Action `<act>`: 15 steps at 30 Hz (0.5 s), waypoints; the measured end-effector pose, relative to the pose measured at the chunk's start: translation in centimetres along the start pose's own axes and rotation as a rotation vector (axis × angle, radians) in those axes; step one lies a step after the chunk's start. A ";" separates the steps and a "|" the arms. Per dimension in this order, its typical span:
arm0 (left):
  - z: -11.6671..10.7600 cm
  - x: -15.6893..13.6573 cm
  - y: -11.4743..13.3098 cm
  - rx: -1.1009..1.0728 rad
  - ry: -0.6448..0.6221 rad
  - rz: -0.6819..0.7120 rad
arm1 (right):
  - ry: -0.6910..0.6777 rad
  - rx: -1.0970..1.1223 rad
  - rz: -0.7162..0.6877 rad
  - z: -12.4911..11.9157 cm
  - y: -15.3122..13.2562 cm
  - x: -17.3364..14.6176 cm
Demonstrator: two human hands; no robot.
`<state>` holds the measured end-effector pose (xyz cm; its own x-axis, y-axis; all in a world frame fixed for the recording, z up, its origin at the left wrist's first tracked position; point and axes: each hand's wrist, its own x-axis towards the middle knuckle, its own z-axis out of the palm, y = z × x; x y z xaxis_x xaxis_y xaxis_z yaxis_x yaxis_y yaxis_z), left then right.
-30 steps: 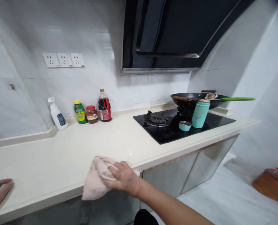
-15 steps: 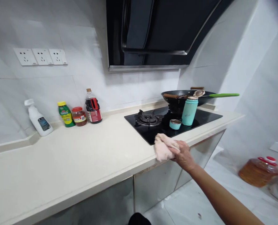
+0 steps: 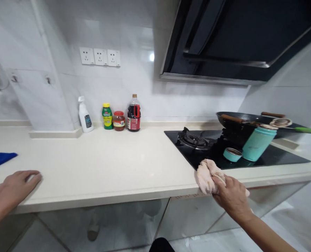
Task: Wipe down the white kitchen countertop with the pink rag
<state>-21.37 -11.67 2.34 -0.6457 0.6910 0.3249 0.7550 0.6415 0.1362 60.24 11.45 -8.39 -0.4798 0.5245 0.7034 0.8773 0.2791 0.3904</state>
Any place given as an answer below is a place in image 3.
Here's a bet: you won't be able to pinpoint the green yellow squeeze bottle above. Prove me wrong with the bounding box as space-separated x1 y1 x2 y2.
102 103 114 130

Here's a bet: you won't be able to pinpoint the beige cleaning cloth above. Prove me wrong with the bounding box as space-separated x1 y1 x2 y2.
196 158 250 197

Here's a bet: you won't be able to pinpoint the person's left hand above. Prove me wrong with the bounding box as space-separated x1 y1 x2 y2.
0 170 43 207

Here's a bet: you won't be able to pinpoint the white wall socket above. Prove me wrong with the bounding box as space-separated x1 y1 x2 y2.
93 48 108 66
107 49 121 67
79 47 95 65

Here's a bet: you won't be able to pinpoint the red sauce jar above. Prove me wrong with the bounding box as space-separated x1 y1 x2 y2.
113 111 126 132

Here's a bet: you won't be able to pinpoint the person's right fingers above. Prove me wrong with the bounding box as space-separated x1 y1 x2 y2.
211 175 228 195

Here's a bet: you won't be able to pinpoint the black glass gas stove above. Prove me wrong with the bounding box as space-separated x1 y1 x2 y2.
163 127 311 170

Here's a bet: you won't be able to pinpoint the black range hood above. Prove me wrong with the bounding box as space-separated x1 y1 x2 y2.
159 0 311 87

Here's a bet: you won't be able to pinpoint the person's left fingers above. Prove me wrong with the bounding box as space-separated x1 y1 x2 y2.
18 170 43 187

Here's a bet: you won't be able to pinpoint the person's right hand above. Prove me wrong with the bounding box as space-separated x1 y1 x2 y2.
211 174 253 219

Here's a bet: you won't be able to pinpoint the glossy base cabinet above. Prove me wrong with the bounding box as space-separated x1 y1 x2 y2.
0 181 311 252

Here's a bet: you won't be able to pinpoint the dark soy sauce bottle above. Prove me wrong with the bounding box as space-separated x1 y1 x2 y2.
127 94 142 132

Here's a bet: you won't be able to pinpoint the teal thermos flask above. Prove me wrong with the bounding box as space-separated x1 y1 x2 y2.
242 124 278 162

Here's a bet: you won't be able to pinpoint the green handled spatula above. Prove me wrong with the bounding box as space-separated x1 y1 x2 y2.
269 118 311 135

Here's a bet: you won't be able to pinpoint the black wok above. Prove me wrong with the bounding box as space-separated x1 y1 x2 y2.
216 111 308 140

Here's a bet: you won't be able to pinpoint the teal thermos lid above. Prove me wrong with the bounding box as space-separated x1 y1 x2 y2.
222 147 243 162

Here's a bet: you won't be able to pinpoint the white spray bottle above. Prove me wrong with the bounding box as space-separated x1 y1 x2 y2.
78 96 94 133

